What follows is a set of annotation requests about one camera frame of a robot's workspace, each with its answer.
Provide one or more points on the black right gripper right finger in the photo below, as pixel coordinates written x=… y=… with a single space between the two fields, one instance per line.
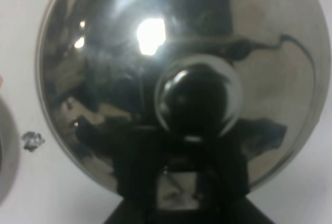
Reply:
x=242 y=211

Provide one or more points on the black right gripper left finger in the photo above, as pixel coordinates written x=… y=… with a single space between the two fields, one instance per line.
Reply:
x=128 y=212

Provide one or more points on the steel saucer near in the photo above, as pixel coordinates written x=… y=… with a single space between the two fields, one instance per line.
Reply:
x=10 y=151

